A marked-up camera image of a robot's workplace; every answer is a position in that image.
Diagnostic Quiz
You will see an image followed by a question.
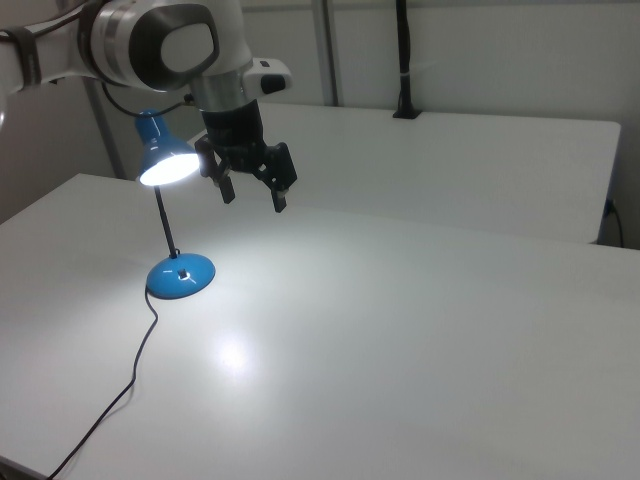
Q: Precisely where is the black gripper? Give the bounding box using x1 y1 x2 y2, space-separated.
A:
194 98 299 214

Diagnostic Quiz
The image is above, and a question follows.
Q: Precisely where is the blue desk lamp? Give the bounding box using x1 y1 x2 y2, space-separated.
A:
134 109 218 302

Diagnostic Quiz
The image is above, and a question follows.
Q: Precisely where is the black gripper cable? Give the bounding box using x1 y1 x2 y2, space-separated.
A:
101 79 197 119

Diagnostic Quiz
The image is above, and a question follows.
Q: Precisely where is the black clamped camera pole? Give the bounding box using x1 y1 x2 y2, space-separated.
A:
391 0 424 121

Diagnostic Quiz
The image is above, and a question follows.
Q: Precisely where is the black lamp power cable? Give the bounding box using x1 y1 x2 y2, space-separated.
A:
46 286 161 480

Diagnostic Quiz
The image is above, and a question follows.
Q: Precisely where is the black cable behind table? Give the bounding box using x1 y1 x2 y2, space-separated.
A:
605 198 626 248

